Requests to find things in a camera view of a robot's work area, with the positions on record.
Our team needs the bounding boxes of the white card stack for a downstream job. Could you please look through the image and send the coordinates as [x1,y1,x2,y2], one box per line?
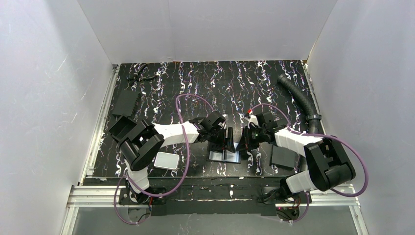
[154,152,181,170]

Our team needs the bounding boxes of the black corrugated hose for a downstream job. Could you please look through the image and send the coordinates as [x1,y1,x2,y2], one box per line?
[277,73,322,135]

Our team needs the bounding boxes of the dark grey left flat box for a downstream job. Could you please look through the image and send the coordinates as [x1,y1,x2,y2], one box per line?
[112,90,141,117]

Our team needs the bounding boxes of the purple cable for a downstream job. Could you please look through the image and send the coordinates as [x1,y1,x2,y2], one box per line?
[113,94,216,226]
[250,103,369,224]

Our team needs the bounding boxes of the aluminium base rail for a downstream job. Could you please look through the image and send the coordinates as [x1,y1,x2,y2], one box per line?
[67,177,359,216]

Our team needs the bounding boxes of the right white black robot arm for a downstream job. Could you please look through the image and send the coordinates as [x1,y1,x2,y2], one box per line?
[235,112,356,199]

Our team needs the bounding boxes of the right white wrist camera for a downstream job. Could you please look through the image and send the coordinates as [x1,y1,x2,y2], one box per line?
[244,109,259,129]

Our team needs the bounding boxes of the black pliers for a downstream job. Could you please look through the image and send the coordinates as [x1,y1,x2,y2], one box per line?
[127,63,160,85]

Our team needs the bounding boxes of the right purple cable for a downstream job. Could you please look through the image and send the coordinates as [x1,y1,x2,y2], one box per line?
[250,103,369,224]

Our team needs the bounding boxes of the black open tray box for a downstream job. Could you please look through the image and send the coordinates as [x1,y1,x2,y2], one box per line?
[109,116,136,142]

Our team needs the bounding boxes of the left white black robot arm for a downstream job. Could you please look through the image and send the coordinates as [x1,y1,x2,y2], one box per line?
[109,111,236,197]

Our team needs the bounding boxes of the dark grey flat box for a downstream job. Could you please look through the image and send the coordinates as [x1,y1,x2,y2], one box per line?
[270,146,297,170]
[112,90,141,117]

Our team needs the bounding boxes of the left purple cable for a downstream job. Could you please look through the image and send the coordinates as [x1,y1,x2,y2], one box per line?
[113,94,216,226]

